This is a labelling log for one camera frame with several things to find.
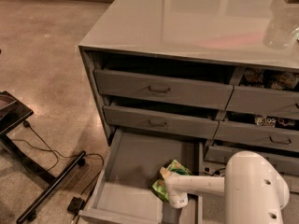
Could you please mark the white power strip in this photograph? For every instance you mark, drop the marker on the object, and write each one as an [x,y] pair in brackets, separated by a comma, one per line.
[214,172]

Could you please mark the black power adapter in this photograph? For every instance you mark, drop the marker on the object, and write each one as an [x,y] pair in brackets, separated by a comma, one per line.
[75,205]

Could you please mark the top right grey drawer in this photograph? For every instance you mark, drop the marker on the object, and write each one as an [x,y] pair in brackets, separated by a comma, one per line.
[260,101]

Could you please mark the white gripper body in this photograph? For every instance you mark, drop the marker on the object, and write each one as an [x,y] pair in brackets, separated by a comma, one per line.
[176,192]

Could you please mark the open bottom left drawer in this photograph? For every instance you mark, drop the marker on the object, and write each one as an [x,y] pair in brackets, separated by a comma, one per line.
[123,193]

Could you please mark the grey drawer cabinet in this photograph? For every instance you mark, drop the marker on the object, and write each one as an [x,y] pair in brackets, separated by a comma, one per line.
[207,40]

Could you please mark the snacks in middle right drawer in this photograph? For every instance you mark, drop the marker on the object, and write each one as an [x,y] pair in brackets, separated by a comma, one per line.
[275,122]

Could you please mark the top left grey drawer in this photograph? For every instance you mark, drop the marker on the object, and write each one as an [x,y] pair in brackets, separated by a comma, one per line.
[170,90]

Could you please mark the green rice chip bag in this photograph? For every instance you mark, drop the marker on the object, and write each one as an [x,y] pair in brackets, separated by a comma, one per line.
[158,186]

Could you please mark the grey drawer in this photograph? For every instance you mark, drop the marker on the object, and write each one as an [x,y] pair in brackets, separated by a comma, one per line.
[170,90]
[260,136]
[283,164]
[160,121]
[260,101]

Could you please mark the middle left grey drawer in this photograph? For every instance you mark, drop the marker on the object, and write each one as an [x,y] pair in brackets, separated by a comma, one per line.
[160,121]

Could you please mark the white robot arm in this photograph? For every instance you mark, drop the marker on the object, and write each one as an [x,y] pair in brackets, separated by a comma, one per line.
[254,192]

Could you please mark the bottom right grey drawer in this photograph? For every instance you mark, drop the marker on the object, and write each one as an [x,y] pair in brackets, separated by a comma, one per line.
[283,164]

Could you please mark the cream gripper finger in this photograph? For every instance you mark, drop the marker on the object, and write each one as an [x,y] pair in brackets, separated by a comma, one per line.
[165,173]

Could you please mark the middle right grey drawer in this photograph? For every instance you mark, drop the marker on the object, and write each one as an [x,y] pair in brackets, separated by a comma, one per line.
[260,136]

